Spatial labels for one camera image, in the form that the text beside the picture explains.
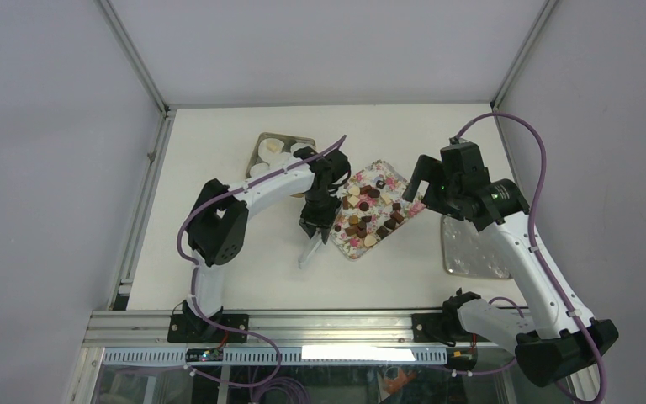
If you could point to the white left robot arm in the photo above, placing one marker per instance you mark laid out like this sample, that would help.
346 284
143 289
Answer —
214 231

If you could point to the yellow tin box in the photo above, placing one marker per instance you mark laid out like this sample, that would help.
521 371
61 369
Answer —
287 140

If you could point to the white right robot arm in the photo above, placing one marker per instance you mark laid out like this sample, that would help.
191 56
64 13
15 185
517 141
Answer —
562 335

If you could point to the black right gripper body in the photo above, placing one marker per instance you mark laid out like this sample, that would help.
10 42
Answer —
452 189

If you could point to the silver tin lid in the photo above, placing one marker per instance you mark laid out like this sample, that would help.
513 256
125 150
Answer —
466 253

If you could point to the aluminium frame rail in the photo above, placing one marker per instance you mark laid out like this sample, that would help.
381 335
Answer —
124 329

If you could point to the floral rectangular tray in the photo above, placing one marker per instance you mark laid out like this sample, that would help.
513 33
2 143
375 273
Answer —
382 187

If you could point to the white slotted cable duct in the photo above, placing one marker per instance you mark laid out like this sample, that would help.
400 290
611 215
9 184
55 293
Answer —
308 354

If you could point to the silver metal tongs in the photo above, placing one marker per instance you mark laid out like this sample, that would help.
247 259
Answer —
310 249

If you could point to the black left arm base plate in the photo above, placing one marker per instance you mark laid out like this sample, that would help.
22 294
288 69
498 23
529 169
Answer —
188 328

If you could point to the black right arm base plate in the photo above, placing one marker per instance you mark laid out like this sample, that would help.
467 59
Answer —
436 327

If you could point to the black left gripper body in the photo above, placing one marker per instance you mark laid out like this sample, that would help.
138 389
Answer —
320 209

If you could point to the white paper cup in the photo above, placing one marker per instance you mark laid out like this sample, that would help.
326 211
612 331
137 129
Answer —
264 153
280 160
300 146
259 169

